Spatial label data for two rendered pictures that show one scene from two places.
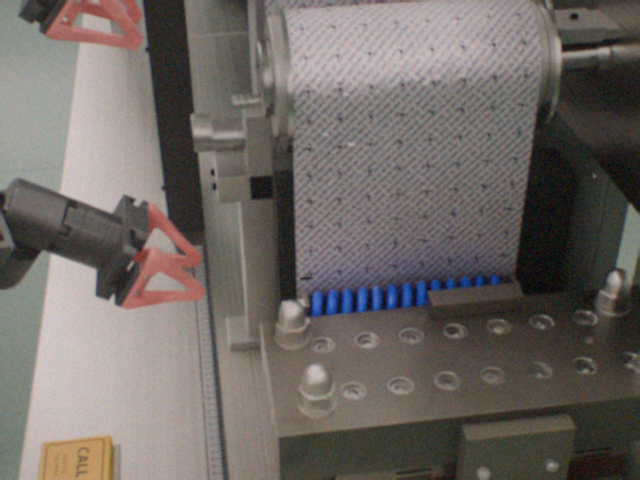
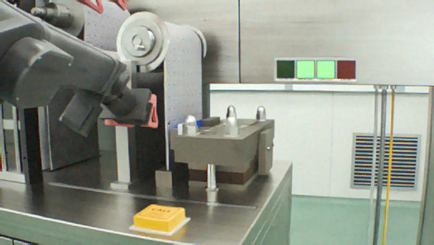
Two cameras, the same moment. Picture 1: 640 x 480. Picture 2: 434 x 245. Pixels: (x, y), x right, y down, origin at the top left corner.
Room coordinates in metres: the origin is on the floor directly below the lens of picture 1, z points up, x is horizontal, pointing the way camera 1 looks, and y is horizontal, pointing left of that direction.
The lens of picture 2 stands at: (0.28, 0.76, 1.16)
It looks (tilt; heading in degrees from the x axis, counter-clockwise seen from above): 7 degrees down; 296
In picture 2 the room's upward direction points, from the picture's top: straight up
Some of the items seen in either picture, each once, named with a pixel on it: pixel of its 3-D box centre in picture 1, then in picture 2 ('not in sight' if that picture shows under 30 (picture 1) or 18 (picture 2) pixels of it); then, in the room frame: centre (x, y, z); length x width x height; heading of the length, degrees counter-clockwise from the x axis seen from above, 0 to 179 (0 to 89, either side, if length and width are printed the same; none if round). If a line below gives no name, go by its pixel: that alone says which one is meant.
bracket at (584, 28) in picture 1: (579, 23); not in sight; (0.90, -0.26, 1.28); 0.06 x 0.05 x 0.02; 98
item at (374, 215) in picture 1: (410, 220); (184, 97); (0.82, -0.09, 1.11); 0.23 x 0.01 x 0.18; 98
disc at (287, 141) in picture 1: (282, 77); (142, 42); (0.86, 0.04, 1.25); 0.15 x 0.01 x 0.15; 8
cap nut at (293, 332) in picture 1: (292, 320); (191, 125); (0.73, 0.03, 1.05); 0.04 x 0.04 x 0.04
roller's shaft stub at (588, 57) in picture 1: (567, 56); not in sight; (0.90, -0.25, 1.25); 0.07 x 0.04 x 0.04; 98
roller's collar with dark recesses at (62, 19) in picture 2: not in sight; (57, 15); (1.10, 0.10, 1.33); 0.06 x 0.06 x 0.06; 8
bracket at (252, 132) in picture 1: (245, 230); (122, 124); (0.89, 0.08, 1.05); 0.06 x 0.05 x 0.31; 98
